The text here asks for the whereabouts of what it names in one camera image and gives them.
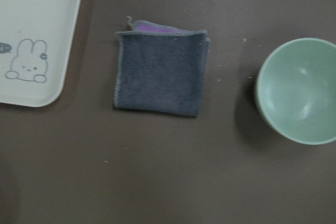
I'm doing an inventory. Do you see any grey folded cloth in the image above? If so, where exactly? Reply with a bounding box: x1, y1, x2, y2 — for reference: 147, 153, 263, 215
113, 17, 210, 117

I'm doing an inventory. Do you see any green bowl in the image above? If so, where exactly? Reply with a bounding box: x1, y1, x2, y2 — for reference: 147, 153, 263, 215
255, 38, 335, 145

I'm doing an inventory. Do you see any cream tray with rabbit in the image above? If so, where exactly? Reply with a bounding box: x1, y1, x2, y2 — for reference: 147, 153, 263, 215
1, 0, 81, 108

